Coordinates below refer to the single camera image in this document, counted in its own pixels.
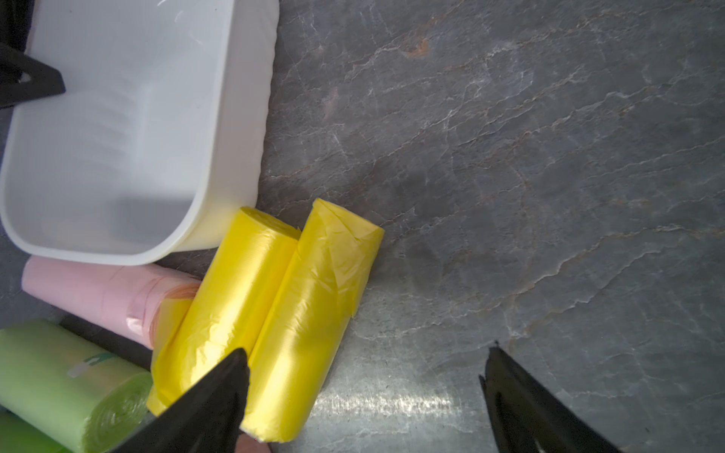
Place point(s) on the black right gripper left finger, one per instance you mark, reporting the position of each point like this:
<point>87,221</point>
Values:
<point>206,418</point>

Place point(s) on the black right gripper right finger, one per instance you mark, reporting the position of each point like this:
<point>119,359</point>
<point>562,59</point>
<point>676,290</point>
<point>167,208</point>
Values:
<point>526,417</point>

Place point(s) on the yellow trash bag roll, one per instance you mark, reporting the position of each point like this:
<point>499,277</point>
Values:
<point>319,294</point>
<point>193,334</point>

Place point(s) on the pink trash bag roll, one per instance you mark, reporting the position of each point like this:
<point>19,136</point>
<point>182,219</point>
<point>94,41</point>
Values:
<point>122,299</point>

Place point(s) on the green trash bag roll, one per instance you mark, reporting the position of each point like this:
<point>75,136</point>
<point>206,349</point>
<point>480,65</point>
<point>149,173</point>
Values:
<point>19,436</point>
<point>79,394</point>

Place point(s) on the white plastic storage box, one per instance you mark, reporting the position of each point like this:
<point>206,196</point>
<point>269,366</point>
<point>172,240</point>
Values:
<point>158,137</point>

